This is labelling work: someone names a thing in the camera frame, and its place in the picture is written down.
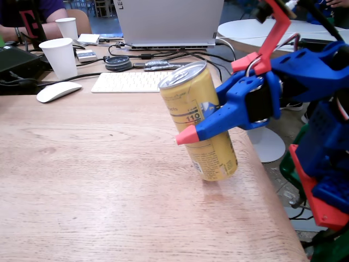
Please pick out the blue gripper body, black servo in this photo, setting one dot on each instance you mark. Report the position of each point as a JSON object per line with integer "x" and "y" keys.
{"x": 236, "y": 109}

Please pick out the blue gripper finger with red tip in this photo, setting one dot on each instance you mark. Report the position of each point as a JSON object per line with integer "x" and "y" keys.
{"x": 215, "y": 122}

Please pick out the yellow Red Bull can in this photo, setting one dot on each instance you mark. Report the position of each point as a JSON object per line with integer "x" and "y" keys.
{"x": 191, "y": 109}

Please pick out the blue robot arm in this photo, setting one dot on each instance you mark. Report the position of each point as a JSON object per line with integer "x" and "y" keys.
{"x": 321, "y": 65}

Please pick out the bare forearm with wristband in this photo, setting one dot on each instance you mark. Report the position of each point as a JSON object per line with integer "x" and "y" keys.
{"x": 53, "y": 30}

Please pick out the bare hand of seated person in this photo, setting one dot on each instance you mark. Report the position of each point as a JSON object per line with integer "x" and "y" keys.
{"x": 6, "y": 32}

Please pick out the black and white shoe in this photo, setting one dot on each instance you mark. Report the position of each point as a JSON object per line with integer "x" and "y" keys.
{"x": 291, "y": 106}

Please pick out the green table clamp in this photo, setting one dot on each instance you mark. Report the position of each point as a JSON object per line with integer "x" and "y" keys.
{"x": 291, "y": 163}
{"x": 332, "y": 248}

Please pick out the grey foil wrapped packet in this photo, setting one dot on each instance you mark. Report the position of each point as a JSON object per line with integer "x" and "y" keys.
{"x": 163, "y": 65}

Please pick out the black flat device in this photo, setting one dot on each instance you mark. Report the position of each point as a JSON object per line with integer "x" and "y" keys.
{"x": 313, "y": 43}

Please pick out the white keyboard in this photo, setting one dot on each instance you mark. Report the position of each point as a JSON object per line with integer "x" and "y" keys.
{"x": 128, "y": 82}

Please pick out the silver laptop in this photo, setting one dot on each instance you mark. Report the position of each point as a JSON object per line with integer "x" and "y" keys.
{"x": 169, "y": 21}

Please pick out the dark grey round lid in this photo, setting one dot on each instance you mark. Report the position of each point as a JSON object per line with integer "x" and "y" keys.
{"x": 118, "y": 63}

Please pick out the small silver box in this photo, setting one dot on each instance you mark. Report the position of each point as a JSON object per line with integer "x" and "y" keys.
{"x": 86, "y": 56}

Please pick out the white power adapter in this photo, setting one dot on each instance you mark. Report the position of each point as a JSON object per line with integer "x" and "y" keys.
{"x": 88, "y": 38}

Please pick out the white computer mouse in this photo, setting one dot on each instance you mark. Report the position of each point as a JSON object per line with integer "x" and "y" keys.
{"x": 58, "y": 91}

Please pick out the white paper cup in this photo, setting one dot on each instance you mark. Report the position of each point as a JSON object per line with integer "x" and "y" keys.
{"x": 67, "y": 27}
{"x": 61, "y": 57}

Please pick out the wooden chair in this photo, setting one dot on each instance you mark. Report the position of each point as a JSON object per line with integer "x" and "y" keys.
{"x": 80, "y": 20}

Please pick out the person in purple shirt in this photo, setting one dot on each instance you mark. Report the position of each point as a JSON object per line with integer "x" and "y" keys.
{"x": 51, "y": 6}

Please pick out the black electronics box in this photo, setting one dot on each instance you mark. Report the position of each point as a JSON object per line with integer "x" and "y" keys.
{"x": 16, "y": 61}

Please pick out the black object with red letter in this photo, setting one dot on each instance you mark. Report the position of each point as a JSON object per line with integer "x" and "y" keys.
{"x": 31, "y": 21}

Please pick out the red camera mount bracket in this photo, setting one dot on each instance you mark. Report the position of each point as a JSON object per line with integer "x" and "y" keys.
{"x": 275, "y": 35}

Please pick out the white round pedestal table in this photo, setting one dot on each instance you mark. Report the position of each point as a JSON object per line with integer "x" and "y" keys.
{"x": 245, "y": 30}

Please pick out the red robot base plate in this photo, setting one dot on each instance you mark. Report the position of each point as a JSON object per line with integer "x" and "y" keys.
{"x": 308, "y": 191}

